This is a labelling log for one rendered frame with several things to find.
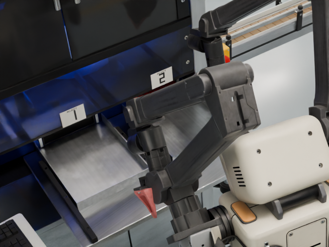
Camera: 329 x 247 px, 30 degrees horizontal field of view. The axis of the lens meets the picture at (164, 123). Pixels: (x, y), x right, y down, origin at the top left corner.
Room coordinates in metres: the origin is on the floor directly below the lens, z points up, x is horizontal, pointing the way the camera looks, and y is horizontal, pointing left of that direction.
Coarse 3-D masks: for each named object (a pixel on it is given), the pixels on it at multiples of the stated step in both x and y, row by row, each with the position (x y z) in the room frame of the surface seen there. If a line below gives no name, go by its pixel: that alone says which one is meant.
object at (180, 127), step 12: (192, 108) 1.72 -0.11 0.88; (204, 108) 1.71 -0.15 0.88; (168, 120) 1.67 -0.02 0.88; (180, 120) 1.66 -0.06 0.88; (192, 120) 1.65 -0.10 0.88; (204, 120) 1.65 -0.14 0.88; (168, 132) 1.60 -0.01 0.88; (180, 132) 1.59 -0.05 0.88; (192, 132) 1.59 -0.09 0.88; (168, 144) 1.54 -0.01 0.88; (180, 144) 1.53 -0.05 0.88
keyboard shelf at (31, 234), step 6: (18, 216) 1.36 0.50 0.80; (18, 222) 1.33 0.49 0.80; (24, 222) 1.33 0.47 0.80; (24, 228) 1.30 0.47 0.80; (30, 228) 1.30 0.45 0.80; (24, 234) 1.28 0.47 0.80; (30, 234) 1.28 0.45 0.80; (36, 234) 1.28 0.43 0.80; (30, 240) 1.25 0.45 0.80; (36, 240) 1.25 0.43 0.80; (36, 246) 1.23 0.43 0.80; (42, 246) 1.22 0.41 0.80
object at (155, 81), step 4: (168, 68) 1.74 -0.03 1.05; (160, 72) 1.73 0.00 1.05; (164, 72) 1.74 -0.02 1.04; (168, 72) 1.74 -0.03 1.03; (152, 76) 1.71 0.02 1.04; (156, 76) 1.72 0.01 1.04; (160, 76) 1.73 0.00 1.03; (168, 76) 1.74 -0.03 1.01; (172, 76) 1.75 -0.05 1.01; (152, 80) 1.71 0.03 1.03; (156, 80) 1.72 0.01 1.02; (168, 80) 1.74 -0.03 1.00; (172, 80) 1.75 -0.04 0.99; (152, 84) 1.71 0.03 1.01; (156, 84) 1.72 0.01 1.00; (160, 84) 1.73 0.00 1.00; (152, 88) 1.71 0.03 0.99
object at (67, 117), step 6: (72, 108) 1.57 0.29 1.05; (78, 108) 1.58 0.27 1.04; (60, 114) 1.55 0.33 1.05; (66, 114) 1.56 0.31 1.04; (72, 114) 1.57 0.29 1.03; (78, 114) 1.58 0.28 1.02; (84, 114) 1.59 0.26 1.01; (66, 120) 1.56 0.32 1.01; (72, 120) 1.57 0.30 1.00; (78, 120) 1.58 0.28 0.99
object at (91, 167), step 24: (48, 144) 1.61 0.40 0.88; (72, 144) 1.59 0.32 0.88; (96, 144) 1.58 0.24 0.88; (120, 144) 1.57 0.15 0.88; (72, 168) 1.47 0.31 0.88; (96, 168) 1.46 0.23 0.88; (120, 168) 1.45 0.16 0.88; (144, 168) 1.44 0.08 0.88; (72, 192) 1.36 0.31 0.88; (96, 192) 1.35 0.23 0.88
